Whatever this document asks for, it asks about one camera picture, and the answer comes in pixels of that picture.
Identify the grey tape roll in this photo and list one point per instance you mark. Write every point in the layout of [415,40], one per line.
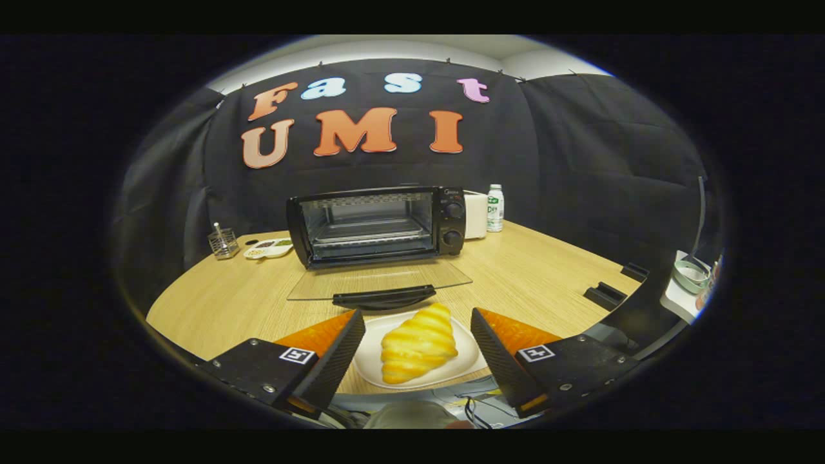
[689,276]

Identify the black toaster oven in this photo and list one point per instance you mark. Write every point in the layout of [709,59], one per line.
[451,225]

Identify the black table bracket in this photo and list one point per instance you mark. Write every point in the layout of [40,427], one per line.
[635,271]
[604,296]

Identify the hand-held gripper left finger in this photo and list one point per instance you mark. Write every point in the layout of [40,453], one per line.
[335,367]

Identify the white divided snack dish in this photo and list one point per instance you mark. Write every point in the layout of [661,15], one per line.
[267,249]

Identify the white plate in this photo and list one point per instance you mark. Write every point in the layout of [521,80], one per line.
[368,364]

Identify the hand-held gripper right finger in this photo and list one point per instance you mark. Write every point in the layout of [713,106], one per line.
[499,367]

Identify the white drink bottle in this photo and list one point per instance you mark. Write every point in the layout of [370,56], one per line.
[495,209]

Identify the yellow croissant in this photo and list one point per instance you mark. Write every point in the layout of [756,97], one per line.
[419,345]

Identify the white bread toaster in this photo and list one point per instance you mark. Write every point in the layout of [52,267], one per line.
[475,216]

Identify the black backdrop cloth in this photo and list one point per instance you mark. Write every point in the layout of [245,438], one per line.
[580,161]

